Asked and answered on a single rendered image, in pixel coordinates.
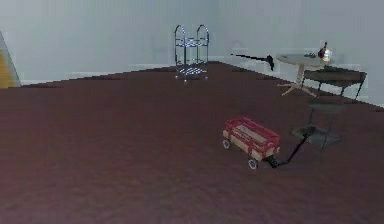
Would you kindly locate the red toy wagon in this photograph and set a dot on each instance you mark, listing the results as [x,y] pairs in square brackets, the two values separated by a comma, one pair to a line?
[253,136]

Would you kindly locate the dark round side table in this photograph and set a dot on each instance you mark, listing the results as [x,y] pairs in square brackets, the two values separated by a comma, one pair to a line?
[333,76]

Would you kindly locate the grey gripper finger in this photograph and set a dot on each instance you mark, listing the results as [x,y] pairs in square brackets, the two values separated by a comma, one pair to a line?
[248,57]

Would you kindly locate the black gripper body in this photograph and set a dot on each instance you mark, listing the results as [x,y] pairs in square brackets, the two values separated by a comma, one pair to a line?
[270,61]

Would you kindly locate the yellow framed panel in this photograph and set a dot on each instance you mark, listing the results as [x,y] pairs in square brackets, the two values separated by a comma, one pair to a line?
[6,71]

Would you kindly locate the white round pedestal table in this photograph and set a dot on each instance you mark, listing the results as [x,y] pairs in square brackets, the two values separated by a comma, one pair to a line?
[296,59]

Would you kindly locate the small dark dish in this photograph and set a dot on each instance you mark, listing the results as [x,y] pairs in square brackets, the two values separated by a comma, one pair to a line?
[310,55]

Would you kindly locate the dark red bottle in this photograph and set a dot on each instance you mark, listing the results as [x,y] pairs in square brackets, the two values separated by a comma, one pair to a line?
[322,51]

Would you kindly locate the pale shiny vessel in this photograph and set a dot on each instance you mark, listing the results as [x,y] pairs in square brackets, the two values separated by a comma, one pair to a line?
[327,55]

